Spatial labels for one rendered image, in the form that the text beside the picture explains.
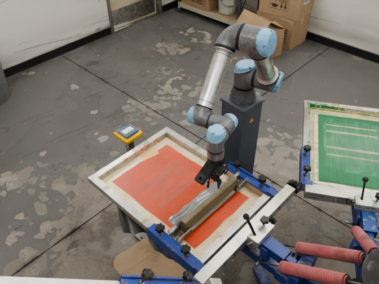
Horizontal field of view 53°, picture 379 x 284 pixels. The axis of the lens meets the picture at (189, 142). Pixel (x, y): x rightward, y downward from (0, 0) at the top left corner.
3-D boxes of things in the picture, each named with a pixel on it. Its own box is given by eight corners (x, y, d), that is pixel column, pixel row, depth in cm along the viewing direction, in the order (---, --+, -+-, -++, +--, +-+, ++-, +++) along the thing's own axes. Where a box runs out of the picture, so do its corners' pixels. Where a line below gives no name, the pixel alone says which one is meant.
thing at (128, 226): (122, 233, 230) (111, 186, 202) (126, 229, 232) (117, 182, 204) (175, 281, 206) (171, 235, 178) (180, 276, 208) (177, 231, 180)
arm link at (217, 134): (229, 125, 156) (220, 137, 150) (228, 145, 163) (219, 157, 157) (212, 119, 159) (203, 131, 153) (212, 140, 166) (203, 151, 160)
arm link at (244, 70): (238, 75, 217) (239, 54, 208) (260, 81, 212) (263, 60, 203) (229, 85, 210) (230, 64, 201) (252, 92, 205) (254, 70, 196)
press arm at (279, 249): (249, 242, 170) (250, 235, 167) (257, 234, 173) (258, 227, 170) (282, 266, 161) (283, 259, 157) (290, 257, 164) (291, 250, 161)
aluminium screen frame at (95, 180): (89, 182, 204) (87, 177, 201) (167, 131, 235) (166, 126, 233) (196, 274, 163) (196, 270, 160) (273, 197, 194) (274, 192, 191)
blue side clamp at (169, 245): (147, 236, 179) (146, 227, 174) (155, 230, 181) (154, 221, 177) (193, 276, 163) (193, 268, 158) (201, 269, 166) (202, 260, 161)
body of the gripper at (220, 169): (228, 173, 173) (229, 154, 165) (215, 183, 168) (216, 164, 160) (215, 165, 177) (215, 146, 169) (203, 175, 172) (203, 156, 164)
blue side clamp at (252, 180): (223, 174, 209) (223, 165, 204) (228, 169, 211) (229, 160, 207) (268, 203, 193) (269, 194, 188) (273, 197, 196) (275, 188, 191)
